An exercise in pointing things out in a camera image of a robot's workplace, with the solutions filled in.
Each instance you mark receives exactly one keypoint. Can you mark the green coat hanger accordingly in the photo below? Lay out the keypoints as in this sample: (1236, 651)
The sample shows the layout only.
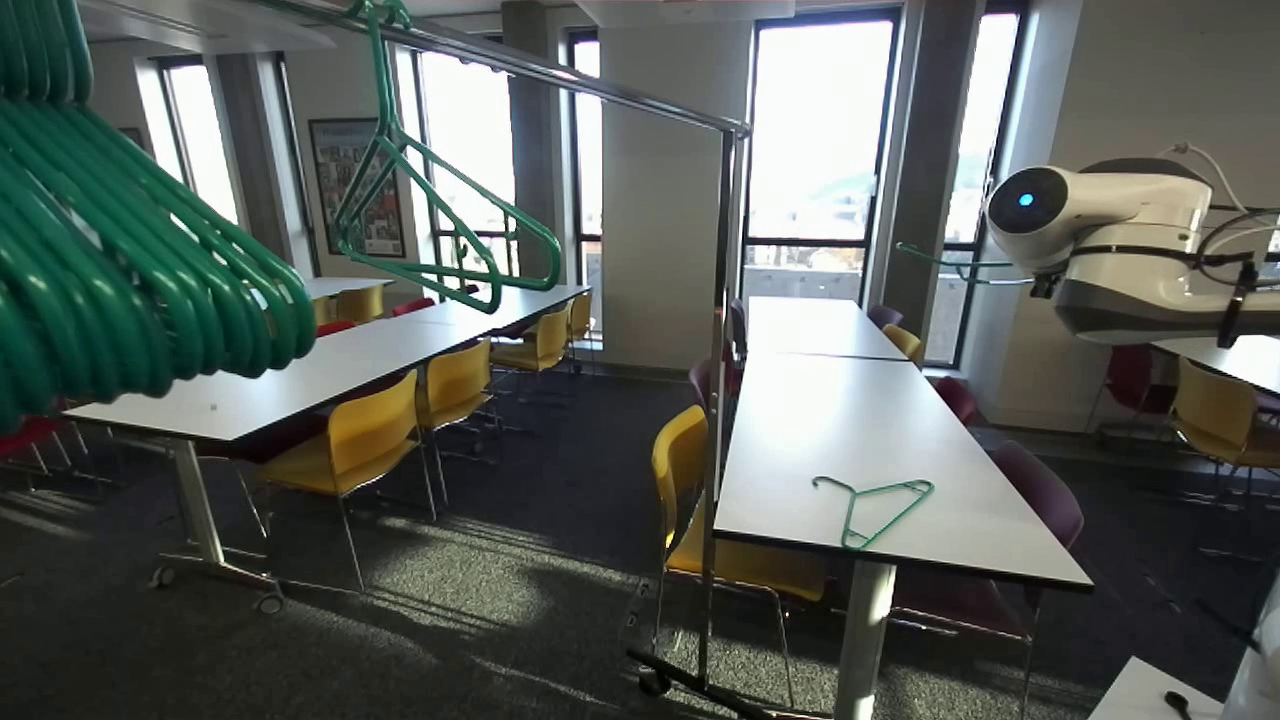
(961, 260)
(870, 539)
(387, 95)

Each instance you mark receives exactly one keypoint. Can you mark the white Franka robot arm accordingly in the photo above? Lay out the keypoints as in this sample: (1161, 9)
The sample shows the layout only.
(1133, 254)

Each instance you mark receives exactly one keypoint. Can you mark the metal clothes rack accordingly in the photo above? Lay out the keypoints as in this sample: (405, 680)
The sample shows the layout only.
(724, 267)

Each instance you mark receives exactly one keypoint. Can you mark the bunch of green coat hangers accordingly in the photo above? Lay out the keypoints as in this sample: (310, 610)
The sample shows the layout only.
(107, 267)

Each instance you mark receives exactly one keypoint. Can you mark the yellow chair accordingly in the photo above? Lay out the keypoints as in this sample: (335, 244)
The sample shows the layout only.
(580, 314)
(905, 340)
(354, 305)
(541, 337)
(682, 467)
(457, 382)
(361, 435)
(1215, 407)

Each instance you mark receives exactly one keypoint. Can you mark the tall black framed window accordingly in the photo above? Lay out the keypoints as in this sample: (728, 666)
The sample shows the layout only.
(201, 133)
(983, 122)
(812, 133)
(465, 122)
(584, 203)

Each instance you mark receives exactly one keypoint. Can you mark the white long table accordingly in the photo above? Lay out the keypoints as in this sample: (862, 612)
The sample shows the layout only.
(1240, 360)
(812, 326)
(453, 318)
(349, 286)
(267, 401)
(853, 424)

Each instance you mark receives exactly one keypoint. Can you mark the red chair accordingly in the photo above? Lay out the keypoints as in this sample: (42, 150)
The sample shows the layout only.
(26, 442)
(410, 305)

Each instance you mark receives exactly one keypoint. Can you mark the maroon chair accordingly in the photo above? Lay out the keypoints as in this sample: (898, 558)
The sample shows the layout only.
(1042, 484)
(1133, 382)
(887, 314)
(959, 397)

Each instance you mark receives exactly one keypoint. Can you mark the white robot mounting board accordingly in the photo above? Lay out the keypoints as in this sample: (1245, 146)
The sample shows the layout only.
(1133, 692)

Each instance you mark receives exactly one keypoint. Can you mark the small black object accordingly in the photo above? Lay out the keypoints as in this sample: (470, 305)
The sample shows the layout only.
(1178, 702)

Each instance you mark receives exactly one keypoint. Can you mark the large framed wall picture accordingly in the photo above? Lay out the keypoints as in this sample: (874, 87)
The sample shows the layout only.
(325, 155)

